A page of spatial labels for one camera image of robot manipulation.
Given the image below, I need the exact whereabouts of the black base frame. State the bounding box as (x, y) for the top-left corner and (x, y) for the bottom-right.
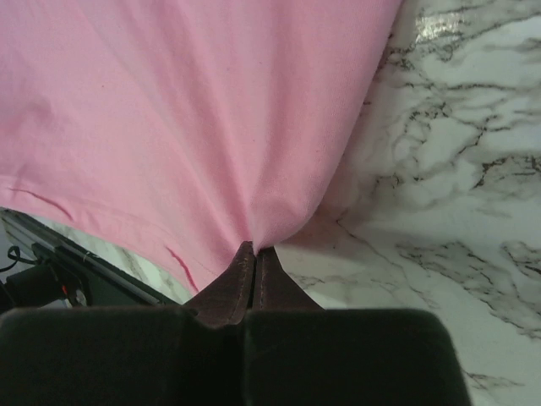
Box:
(1, 209), (176, 313)

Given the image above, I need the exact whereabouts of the pink t-shirt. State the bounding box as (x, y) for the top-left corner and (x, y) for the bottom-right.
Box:
(1, 1), (400, 292)

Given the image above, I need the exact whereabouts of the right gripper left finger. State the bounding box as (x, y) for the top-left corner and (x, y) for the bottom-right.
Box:
(183, 242), (254, 328)

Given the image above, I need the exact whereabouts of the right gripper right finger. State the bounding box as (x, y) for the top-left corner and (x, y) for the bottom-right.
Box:
(253, 247), (323, 311)

